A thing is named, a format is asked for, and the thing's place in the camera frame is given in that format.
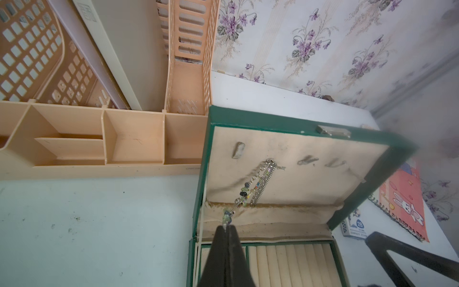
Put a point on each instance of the small blue white box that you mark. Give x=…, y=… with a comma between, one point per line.
x=352, y=226

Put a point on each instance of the green jewelry box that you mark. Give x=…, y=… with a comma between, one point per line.
x=285, y=184

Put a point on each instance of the beige folder in organizer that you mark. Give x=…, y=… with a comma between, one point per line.
x=124, y=44

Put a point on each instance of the pink cartoon spiral notebook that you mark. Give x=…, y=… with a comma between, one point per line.
x=400, y=198

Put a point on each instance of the peach plastic file organizer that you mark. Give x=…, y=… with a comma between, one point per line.
x=59, y=122

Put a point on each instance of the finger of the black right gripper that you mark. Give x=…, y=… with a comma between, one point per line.
x=381, y=246

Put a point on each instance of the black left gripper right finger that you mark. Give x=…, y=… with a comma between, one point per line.
x=237, y=272

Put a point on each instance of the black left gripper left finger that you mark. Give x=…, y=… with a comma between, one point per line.
x=214, y=273

